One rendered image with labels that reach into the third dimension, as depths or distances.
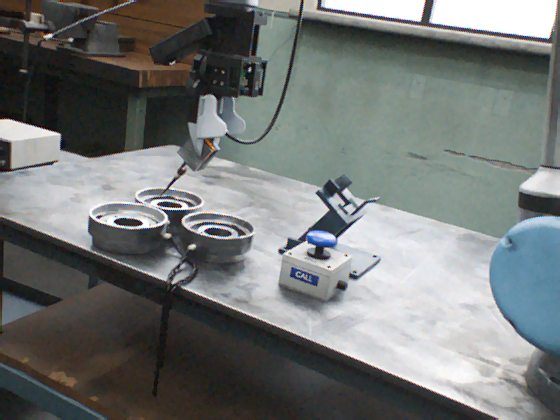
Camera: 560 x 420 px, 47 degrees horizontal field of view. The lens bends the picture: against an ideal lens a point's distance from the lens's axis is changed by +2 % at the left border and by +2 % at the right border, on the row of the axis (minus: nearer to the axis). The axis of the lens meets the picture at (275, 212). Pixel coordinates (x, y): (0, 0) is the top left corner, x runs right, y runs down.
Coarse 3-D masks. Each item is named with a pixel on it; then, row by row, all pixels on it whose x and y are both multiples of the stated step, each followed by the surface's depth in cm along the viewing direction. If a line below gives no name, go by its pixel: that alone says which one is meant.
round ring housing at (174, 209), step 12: (144, 192) 99; (156, 192) 101; (168, 192) 102; (180, 192) 102; (144, 204) 93; (156, 204) 97; (168, 204) 100; (180, 204) 99; (168, 216) 93; (180, 216) 93; (168, 228) 94; (180, 228) 95
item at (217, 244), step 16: (192, 224) 91; (240, 224) 93; (192, 240) 85; (208, 240) 84; (224, 240) 84; (240, 240) 85; (192, 256) 87; (208, 256) 86; (224, 256) 86; (240, 256) 88
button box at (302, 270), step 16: (288, 256) 81; (304, 256) 81; (320, 256) 81; (336, 256) 83; (352, 256) 84; (288, 272) 81; (304, 272) 80; (320, 272) 79; (336, 272) 80; (288, 288) 82; (304, 288) 80; (320, 288) 79; (336, 288) 82
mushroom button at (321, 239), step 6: (312, 234) 81; (318, 234) 81; (324, 234) 81; (330, 234) 82; (312, 240) 80; (318, 240) 80; (324, 240) 80; (330, 240) 80; (318, 246) 80; (324, 246) 80; (330, 246) 80; (318, 252) 82
